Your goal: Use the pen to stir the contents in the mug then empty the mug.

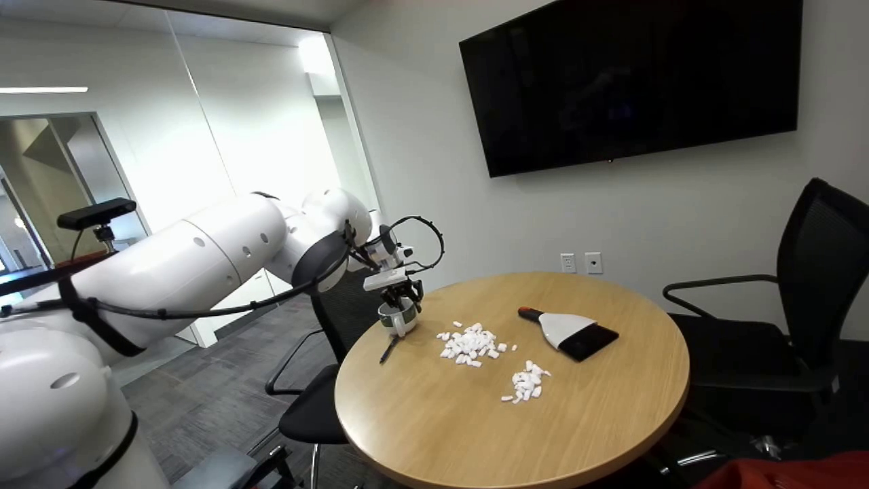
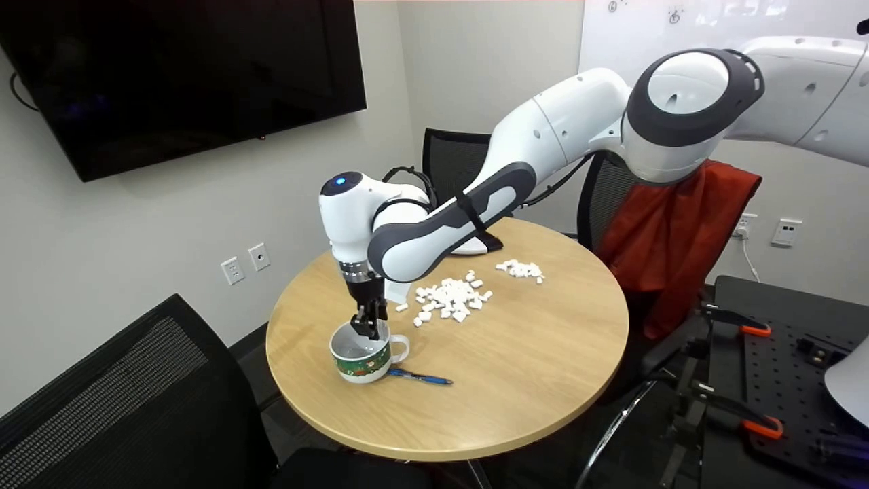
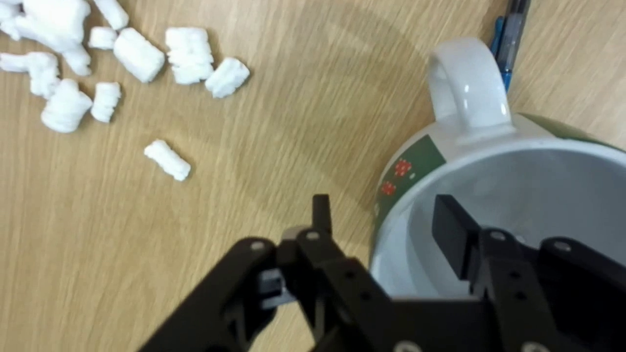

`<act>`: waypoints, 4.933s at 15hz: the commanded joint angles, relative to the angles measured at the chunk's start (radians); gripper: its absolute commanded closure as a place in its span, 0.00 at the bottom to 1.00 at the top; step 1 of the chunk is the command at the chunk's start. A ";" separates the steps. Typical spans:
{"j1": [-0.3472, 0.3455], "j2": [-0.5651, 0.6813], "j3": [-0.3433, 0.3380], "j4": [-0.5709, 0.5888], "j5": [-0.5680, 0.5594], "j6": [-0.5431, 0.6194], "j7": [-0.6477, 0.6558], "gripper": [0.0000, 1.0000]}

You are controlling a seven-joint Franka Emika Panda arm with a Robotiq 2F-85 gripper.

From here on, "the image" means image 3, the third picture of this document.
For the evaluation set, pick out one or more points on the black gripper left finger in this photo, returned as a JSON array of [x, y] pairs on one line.
[[241, 293]]

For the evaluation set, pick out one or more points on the blue pen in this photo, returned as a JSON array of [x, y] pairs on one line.
[[507, 35]]

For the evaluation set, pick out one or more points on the white green mug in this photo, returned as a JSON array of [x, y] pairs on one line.
[[526, 174]]

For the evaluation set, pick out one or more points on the round wooden table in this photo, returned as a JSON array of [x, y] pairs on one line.
[[106, 229]]

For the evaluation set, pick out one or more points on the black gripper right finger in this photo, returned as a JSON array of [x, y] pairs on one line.
[[562, 295]]

